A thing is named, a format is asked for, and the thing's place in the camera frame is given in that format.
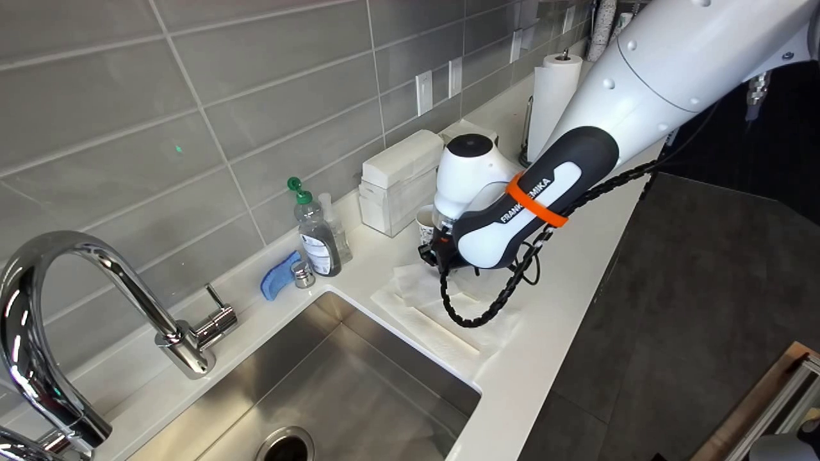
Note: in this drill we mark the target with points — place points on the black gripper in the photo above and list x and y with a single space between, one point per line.
440 252

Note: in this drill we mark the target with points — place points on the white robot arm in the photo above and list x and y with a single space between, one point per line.
665 67

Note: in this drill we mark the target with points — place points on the paper cup with print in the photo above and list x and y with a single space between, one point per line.
427 221

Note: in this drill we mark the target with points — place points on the white folded cloth towel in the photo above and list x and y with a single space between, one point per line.
413 300

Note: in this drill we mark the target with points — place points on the white paper towel dispenser box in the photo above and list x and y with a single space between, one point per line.
399 184

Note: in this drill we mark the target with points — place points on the green-capped dish soap bottle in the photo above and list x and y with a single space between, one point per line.
317 235

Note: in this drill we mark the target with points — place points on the small metal sink stopper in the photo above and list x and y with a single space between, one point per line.
304 276

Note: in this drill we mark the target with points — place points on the blue sponge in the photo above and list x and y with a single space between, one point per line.
277 277

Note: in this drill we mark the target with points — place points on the stainless steel sink basin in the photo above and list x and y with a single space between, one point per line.
331 385

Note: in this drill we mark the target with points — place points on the white paper towel roll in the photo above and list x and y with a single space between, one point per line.
555 83

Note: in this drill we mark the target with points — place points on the wooden metal cart corner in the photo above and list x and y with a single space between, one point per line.
777 419

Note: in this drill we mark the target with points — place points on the chrome kitchen faucet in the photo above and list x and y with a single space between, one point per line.
26 353

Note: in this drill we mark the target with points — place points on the white wall outlet left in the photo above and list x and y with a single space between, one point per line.
425 94

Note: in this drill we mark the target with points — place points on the white wall outlet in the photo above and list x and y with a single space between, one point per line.
425 94
455 79

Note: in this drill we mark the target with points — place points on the white wall outlet right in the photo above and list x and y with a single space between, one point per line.
455 79

